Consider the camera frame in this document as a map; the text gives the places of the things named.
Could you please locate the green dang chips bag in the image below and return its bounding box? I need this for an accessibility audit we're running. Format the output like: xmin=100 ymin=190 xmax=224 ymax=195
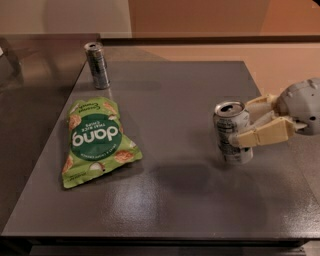
xmin=62 ymin=97 xmax=143 ymax=189

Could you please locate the tall silver slim can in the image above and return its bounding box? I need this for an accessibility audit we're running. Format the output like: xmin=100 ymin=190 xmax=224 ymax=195
xmin=84 ymin=42 xmax=110 ymax=90

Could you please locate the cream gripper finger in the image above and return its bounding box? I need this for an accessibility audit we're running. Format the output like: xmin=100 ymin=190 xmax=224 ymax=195
xmin=245 ymin=94 xmax=278 ymax=130
xmin=228 ymin=117 xmax=307 ymax=148

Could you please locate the silver green 7up can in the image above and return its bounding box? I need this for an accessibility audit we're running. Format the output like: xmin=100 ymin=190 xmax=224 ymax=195
xmin=213 ymin=101 xmax=253 ymax=165

